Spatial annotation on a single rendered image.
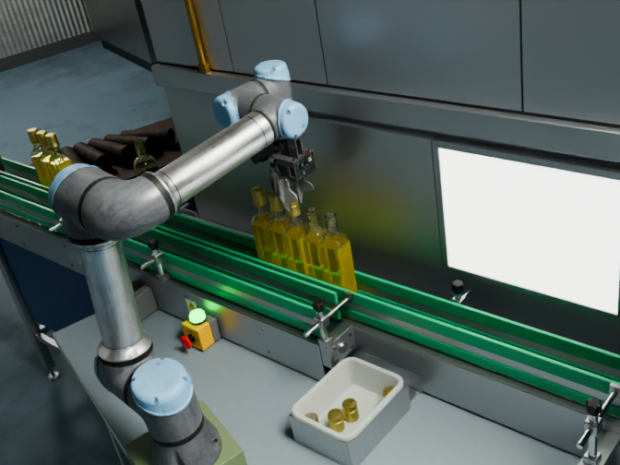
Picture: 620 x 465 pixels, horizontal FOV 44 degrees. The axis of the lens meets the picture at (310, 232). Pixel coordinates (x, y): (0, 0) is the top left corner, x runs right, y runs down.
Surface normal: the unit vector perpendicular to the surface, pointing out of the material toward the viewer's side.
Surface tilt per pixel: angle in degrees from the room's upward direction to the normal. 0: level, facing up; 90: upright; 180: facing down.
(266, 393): 0
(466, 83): 90
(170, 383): 10
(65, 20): 90
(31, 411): 0
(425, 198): 90
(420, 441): 0
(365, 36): 90
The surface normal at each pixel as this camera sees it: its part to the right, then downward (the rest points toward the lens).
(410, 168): -0.64, 0.47
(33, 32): 0.54, 0.35
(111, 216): -0.04, 0.27
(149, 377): -0.09, -0.77
